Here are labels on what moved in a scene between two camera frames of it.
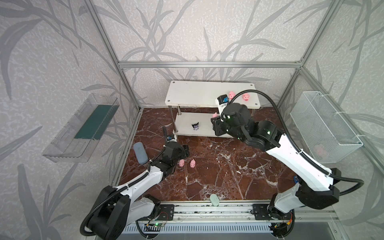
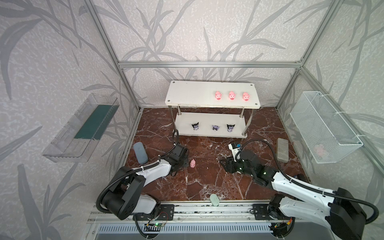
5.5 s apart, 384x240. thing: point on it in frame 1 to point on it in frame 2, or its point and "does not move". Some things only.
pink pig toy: (192, 163) does not move
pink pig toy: (231, 95) does not move
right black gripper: (217, 126) to (234, 165)
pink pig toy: (245, 96) does not move
